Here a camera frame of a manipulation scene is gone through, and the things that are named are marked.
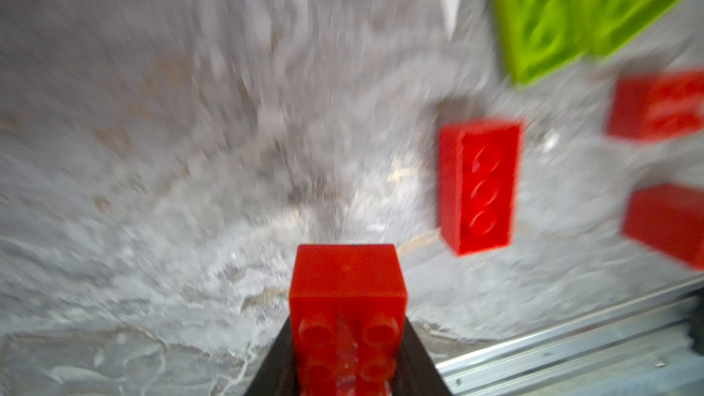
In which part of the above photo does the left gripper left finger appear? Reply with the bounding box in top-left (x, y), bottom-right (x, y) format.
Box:
top-left (244, 317), bottom-right (300, 396)

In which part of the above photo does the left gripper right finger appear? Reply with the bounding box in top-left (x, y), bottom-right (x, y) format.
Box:
top-left (397, 318), bottom-right (452, 396)

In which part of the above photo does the red long lego bottom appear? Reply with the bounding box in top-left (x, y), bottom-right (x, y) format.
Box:
top-left (289, 244), bottom-right (408, 395)

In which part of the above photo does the red long lego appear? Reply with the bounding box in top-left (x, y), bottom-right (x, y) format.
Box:
top-left (289, 244), bottom-right (408, 395)
top-left (437, 118), bottom-right (524, 257)

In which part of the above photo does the small red lego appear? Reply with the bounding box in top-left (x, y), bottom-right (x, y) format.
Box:
top-left (606, 69), bottom-right (703, 142)
top-left (621, 183), bottom-right (703, 271)

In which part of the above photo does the aluminium front rail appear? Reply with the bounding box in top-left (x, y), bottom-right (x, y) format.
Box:
top-left (436, 275), bottom-right (703, 395)

